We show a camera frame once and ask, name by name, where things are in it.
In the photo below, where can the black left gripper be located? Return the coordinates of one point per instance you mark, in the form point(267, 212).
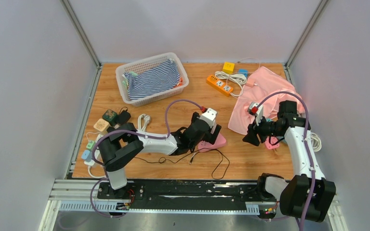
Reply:
point(210, 137)

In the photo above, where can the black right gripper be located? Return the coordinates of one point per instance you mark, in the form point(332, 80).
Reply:
point(251, 137)

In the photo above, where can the pink triangular socket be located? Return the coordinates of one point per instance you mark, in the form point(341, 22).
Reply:
point(205, 146)

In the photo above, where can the pink plug adapter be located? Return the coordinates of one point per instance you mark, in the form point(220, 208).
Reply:
point(270, 146)

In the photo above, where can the orange USB power strip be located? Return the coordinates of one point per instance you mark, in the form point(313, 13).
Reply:
point(219, 85)

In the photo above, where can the pink USB charger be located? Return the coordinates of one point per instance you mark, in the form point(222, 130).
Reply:
point(250, 82)

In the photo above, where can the yellow cube socket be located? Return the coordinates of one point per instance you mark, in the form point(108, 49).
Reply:
point(228, 67)

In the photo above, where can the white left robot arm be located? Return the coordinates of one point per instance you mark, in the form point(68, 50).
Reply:
point(119, 146)

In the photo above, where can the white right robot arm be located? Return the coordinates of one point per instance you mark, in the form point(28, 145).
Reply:
point(308, 192)

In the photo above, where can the dark green cube socket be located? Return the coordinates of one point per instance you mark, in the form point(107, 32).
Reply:
point(111, 117)

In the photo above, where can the beige cube socket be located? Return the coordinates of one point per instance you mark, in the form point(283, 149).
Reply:
point(101, 126)

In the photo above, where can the green plug adapter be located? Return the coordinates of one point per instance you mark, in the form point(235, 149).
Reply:
point(90, 145)

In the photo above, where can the light blue plug adapter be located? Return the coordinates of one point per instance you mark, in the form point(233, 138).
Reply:
point(86, 155)

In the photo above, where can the pink cloth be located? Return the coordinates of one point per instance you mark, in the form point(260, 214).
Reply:
point(267, 82)

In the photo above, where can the blue striped cloth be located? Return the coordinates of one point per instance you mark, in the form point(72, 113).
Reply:
point(158, 79)

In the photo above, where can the white plastic basket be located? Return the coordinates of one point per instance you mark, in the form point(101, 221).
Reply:
point(139, 67)

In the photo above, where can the black power adapter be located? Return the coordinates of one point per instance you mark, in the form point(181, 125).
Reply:
point(123, 116)

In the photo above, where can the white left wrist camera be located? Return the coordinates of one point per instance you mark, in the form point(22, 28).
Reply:
point(209, 116)

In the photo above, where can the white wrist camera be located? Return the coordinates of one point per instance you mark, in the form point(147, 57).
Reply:
point(209, 116)
point(256, 110)

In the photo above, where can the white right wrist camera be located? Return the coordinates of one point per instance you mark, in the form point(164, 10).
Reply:
point(256, 110)

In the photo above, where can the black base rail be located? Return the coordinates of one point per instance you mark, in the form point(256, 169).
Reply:
point(188, 195)

